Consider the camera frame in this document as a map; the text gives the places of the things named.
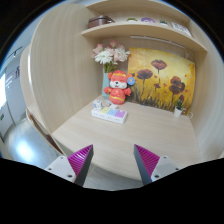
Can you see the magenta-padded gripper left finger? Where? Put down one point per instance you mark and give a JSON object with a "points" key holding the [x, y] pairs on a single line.
{"points": [[60, 166]]}

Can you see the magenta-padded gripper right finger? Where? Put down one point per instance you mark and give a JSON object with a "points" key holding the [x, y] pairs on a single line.
{"points": [[165, 166]]}

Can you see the small plant in white pot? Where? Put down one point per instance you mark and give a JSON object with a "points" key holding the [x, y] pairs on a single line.
{"points": [[178, 111]]}

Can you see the red plush mouse toy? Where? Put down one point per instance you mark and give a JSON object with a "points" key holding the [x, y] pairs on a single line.
{"points": [[117, 91]]}

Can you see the yellow poppy flower painting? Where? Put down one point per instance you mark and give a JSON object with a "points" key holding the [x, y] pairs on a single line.
{"points": [[163, 76]]}

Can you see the light blue vase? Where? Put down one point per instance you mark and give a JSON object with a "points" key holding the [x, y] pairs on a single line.
{"points": [[105, 85]]}

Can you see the pink and white flower bouquet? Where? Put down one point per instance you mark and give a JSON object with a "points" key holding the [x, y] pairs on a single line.
{"points": [[108, 55]]}

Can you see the white light bar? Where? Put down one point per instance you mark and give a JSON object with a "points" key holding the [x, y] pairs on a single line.
{"points": [[156, 40]]}

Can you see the wooden shelf unit with items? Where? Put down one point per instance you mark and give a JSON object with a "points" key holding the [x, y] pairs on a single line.
{"points": [[133, 30]]}

